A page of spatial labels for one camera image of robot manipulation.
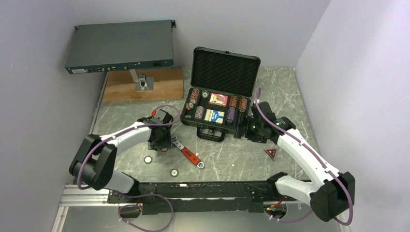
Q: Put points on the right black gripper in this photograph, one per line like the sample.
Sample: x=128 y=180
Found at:
x=244 y=121

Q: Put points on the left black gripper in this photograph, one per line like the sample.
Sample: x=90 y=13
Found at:
x=166 y=143

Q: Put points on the blue texas holdem card box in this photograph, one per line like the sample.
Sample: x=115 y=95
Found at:
x=214 y=116

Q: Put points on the green poker chip bottom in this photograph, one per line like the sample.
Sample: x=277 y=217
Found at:
x=174 y=173

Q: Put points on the red playing card deck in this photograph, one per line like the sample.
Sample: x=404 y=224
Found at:
x=218 y=99

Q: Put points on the black poker set case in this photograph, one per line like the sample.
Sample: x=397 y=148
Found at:
x=221 y=72

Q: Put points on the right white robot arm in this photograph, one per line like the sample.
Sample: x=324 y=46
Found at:
x=328 y=193

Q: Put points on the purple chip stack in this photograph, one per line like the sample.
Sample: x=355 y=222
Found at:
x=231 y=115

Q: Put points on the brown chip stack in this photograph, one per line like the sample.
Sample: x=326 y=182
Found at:
x=243 y=105

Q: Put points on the orange black chip stack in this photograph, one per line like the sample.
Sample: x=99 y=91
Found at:
x=233 y=101

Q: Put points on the triangular all in button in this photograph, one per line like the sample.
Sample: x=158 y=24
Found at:
x=272 y=153

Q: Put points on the green chip in case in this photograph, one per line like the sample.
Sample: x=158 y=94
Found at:
x=205 y=94

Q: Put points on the wooden board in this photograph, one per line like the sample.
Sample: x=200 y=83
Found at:
x=168 y=85

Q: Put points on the red handled adjustable wrench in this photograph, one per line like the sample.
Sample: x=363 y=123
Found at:
x=192 y=157

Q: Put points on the grey metal stand bracket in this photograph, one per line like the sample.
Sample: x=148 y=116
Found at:
x=142 y=82

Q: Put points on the grey rack-mount network unit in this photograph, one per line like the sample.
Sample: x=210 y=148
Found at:
x=121 y=46

